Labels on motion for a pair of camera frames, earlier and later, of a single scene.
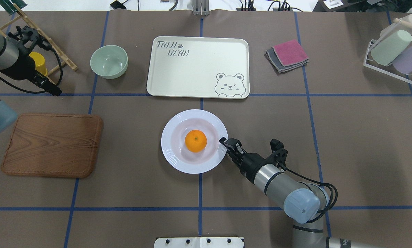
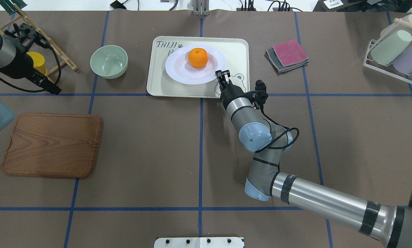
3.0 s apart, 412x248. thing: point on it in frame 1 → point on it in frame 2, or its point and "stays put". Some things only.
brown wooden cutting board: [57, 145] stays put
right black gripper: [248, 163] → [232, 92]
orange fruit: [195, 141] → [197, 57]
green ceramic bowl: [109, 62] stays put
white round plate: [190, 141] → [177, 65]
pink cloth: [290, 52] stays put
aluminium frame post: [200, 7] stays put
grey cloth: [271, 54] stays put
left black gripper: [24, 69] stays put
